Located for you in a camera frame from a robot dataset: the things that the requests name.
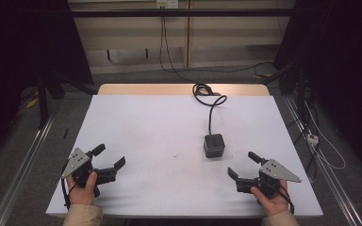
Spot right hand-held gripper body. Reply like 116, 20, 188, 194
236, 158, 303, 200

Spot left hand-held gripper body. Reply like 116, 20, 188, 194
61, 148, 118, 198

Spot person's right hand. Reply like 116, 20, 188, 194
250, 180, 289, 218

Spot person's left hand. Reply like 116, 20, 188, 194
66, 170, 99, 207

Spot black cube power socket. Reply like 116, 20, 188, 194
203, 133, 226, 159

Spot white table sheet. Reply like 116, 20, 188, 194
45, 94, 324, 219

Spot black metal stand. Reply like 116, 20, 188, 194
260, 59, 309, 126
36, 71, 64, 130

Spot yellow floor tape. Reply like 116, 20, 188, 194
25, 97, 40, 109

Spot black curtain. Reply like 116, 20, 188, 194
272, 0, 362, 172
0, 0, 94, 170

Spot black horizontal bar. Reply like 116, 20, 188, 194
69, 8, 296, 19

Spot right hand-held gripper black cable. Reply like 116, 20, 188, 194
276, 184, 296, 216

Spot hand-held gripper black cable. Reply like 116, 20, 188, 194
276, 184, 296, 216
59, 159, 77, 211

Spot left hand-held gripper black cable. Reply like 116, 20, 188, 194
59, 159, 77, 211

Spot metal floor rail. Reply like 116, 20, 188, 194
283, 94, 362, 226
0, 114, 57, 226

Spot white floor cable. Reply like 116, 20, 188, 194
304, 101, 347, 170

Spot black power socket cable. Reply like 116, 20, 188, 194
191, 82, 228, 137

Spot black floor cable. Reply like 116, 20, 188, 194
182, 61, 275, 75

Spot black hanging wall cable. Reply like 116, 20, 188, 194
158, 15, 196, 84

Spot white wall socket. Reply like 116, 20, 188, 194
156, 0, 180, 9

